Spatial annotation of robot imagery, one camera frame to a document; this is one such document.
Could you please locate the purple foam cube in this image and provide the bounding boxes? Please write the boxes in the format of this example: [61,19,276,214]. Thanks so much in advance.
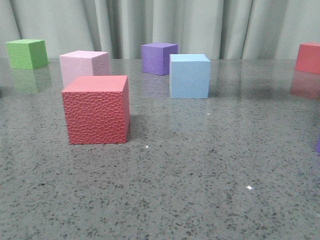
[141,42,179,76]

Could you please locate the red cube at right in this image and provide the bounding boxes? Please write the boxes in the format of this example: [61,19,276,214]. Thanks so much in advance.
[294,42,320,75]

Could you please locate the light blue foam cube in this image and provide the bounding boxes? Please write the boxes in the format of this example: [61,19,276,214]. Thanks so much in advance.
[169,54,211,99]

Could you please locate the pink foam cube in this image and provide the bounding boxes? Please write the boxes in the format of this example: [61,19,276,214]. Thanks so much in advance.
[59,50,110,87]

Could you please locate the purple cube at edge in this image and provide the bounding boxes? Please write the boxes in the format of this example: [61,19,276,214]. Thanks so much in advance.
[315,135,320,153]

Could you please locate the grey-green curtain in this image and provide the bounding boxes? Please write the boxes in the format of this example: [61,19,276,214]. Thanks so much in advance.
[0,0,320,59]

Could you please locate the large red textured cube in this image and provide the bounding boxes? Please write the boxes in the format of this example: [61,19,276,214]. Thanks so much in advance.
[61,75,130,145]

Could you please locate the green foam cube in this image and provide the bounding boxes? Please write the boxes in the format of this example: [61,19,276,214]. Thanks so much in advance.
[5,39,49,70]

